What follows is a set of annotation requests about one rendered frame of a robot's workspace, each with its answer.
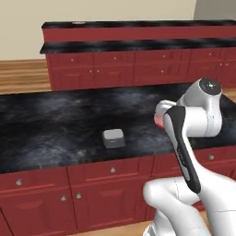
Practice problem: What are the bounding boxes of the red cupboard door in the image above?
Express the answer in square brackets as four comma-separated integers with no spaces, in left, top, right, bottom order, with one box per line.
[0,185,77,236]
[70,179,146,233]

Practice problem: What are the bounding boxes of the red dining counter cupboard run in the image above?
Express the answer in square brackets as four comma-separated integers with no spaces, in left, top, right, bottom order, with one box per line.
[39,19,236,92]

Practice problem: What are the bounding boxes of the red drawer front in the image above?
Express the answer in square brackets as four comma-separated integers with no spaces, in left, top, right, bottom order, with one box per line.
[66,157,142,186]
[153,145,236,173]
[0,167,70,198]

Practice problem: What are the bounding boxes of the grey digital scale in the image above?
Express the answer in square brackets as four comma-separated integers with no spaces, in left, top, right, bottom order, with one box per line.
[101,128,126,150]

